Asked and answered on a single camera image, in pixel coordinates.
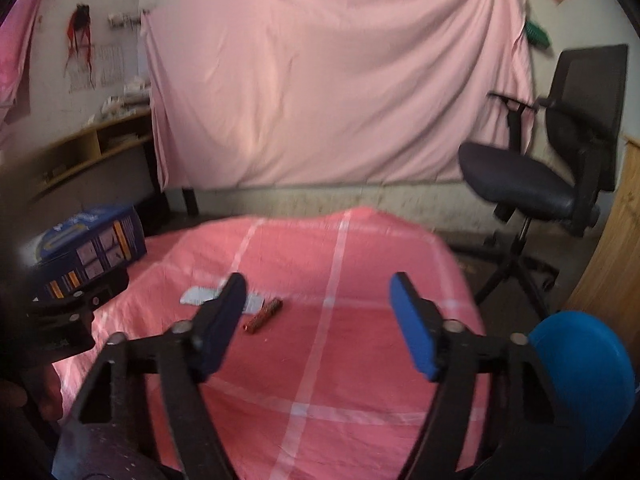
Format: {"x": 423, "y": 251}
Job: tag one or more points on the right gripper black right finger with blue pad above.
{"x": 526, "y": 433}

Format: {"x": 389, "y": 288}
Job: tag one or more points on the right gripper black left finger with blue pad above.
{"x": 108, "y": 433}

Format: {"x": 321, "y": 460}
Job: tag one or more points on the blue cardboard box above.
{"x": 82, "y": 248}

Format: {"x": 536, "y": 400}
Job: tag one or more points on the wooden shelf desk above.
{"x": 69, "y": 158}

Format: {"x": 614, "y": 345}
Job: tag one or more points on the wooden cabinet panel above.
{"x": 609, "y": 288}

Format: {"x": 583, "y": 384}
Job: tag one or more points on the pink checked table cloth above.
{"x": 327, "y": 388}

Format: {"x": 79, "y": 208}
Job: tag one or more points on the black office chair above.
{"x": 582, "y": 115}

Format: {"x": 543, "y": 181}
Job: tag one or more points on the pink curtain left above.
{"x": 16, "y": 30}

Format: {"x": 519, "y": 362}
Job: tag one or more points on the red wall ornament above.
{"x": 79, "y": 39}

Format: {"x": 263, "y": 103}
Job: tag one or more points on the pink hanging wall sheet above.
{"x": 249, "y": 93}

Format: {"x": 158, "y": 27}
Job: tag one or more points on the green brush on wall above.
{"x": 536, "y": 36}

